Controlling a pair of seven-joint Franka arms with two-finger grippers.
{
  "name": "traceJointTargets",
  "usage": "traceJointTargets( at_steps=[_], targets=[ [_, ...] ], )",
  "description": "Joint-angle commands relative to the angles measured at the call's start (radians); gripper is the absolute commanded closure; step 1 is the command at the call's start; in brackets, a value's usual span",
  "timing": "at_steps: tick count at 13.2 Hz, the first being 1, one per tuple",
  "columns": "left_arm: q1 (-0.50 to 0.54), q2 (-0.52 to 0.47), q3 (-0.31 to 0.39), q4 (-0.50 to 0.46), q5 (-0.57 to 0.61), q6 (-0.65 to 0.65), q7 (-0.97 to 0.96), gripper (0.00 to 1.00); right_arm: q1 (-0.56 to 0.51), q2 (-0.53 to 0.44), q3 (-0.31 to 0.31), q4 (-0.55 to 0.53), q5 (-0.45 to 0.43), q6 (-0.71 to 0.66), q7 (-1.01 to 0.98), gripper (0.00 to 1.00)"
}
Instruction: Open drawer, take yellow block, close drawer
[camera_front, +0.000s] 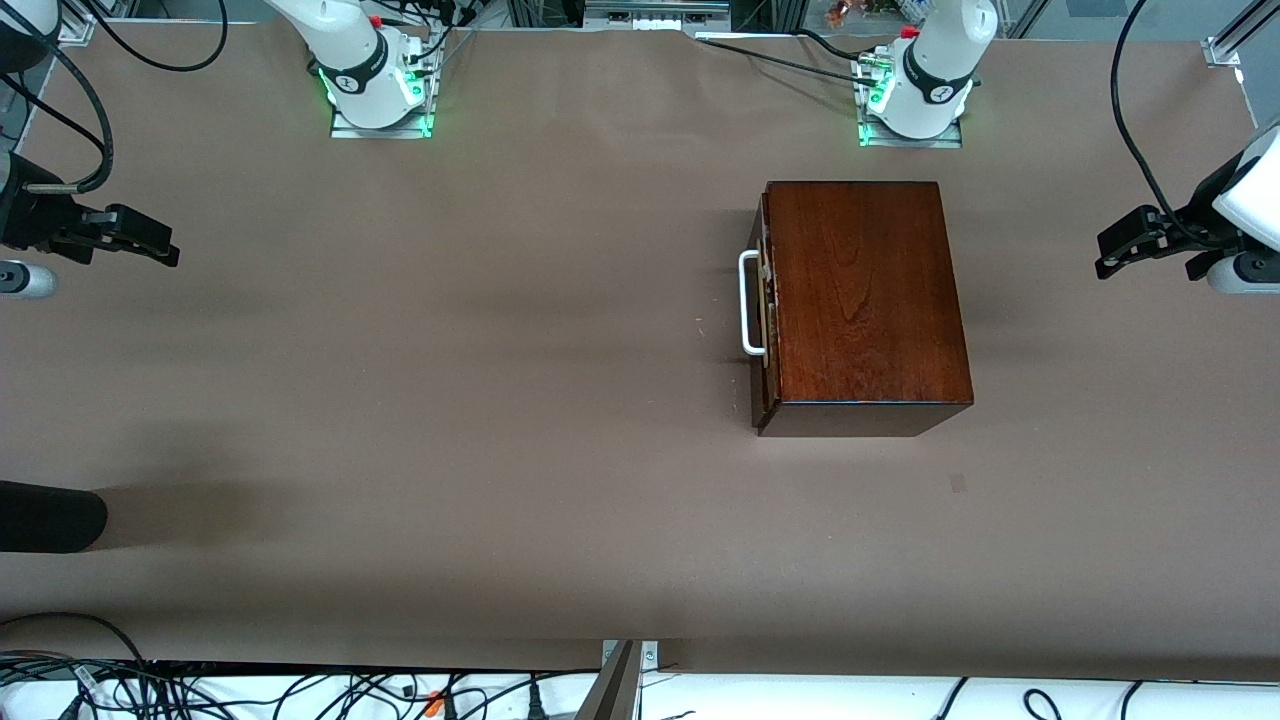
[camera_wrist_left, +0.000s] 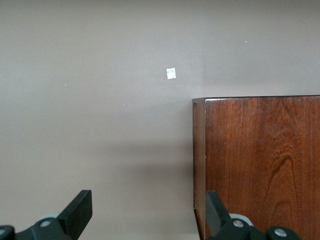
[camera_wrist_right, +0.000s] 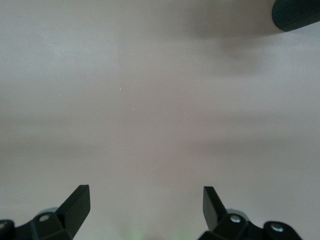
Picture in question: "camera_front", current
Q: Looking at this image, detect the light wood drawer white handle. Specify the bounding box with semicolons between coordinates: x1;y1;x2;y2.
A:
738;190;780;398

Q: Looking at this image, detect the aluminium corner profile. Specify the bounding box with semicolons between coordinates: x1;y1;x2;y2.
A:
1203;0;1280;69

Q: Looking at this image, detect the dark brown wooden cabinet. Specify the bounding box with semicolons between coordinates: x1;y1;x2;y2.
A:
750;181;974;438

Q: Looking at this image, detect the black ribbed cylinder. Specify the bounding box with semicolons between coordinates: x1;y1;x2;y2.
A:
0;480;109;554

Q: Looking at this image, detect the brown table cover sheet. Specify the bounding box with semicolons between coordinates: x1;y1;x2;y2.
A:
0;20;1280;674

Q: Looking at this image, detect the grey metal port box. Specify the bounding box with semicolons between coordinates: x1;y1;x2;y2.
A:
583;0;732;32

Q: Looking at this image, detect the aluminium profile bar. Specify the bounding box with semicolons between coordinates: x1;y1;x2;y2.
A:
578;640;643;720

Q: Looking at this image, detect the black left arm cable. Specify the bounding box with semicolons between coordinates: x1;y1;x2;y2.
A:
1111;0;1217;247

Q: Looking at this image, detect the looping black right arm cable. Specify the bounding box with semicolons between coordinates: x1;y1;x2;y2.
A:
75;0;230;74

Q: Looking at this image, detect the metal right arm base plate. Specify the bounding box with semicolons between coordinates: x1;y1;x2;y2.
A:
330;30;434;140

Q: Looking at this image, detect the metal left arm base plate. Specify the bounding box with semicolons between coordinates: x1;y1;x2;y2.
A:
857;50;964;149

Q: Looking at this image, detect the short black base cable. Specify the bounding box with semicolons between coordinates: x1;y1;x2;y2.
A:
795;27;867;62

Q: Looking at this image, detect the black cable bundle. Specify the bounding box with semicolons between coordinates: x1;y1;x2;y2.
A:
380;0;483;63

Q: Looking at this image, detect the long black base cable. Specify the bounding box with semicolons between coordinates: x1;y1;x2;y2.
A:
697;36;887;87

